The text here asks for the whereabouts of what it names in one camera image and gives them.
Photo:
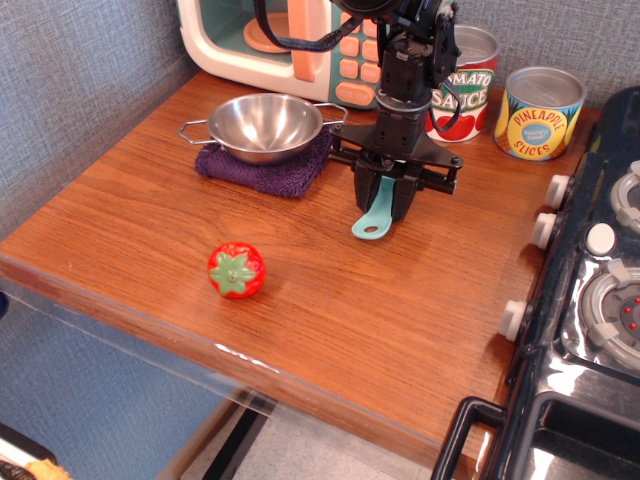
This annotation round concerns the white stove knob top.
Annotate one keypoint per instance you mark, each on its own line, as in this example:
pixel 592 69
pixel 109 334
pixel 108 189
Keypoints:
pixel 556 191

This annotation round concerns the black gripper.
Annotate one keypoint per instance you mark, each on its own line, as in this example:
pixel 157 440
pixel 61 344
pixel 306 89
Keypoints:
pixel 396 145

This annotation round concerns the yellow object at corner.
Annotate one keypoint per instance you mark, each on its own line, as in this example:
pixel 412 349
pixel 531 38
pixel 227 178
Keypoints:
pixel 47 470

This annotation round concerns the grey stove burner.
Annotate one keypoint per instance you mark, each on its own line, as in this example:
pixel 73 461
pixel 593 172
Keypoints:
pixel 625 212
pixel 610 311

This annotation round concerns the purple folded cloth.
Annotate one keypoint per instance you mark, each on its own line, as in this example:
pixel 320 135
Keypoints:
pixel 290 179

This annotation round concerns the tomato sauce can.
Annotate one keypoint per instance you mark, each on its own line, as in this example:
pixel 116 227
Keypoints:
pixel 473 80

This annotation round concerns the red toy tomato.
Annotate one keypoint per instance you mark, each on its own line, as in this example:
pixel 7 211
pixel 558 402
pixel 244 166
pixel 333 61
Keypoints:
pixel 236 270

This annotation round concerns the grey stove burner lower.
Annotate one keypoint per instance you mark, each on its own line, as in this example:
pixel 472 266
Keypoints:
pixel 610 311

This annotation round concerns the white stove knob bottom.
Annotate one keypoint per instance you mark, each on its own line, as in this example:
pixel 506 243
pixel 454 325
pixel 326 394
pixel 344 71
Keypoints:
pixel 511 319

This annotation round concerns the black toy stove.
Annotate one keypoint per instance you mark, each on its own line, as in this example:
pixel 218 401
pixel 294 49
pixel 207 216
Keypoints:
pixel 572 410

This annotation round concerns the steel bowl with handles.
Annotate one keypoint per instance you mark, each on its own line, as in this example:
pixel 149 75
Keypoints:
pixel 265 128

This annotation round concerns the pineapple slices can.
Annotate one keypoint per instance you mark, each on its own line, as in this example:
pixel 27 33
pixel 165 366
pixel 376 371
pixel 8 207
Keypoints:
pixel 539 111

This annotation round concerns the teal dish brush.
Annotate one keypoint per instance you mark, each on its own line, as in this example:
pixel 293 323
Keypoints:
pixel 377 221

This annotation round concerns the white stove knob middle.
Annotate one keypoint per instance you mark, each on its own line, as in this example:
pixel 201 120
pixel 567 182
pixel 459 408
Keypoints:
pixel 543 229

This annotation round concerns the grey stove burner upper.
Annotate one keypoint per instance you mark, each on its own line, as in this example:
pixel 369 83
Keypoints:
pixel 625 212

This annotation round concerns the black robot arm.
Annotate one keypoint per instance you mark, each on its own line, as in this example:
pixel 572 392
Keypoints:
pixel 417 53

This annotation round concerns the white stove knob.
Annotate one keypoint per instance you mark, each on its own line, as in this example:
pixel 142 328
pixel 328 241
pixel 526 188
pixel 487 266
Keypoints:
pixel 511 319
pixel 556 191
pixel 543 229

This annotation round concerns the white round stove button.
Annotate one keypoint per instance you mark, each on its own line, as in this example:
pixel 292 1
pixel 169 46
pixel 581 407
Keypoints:
pixel 600 239

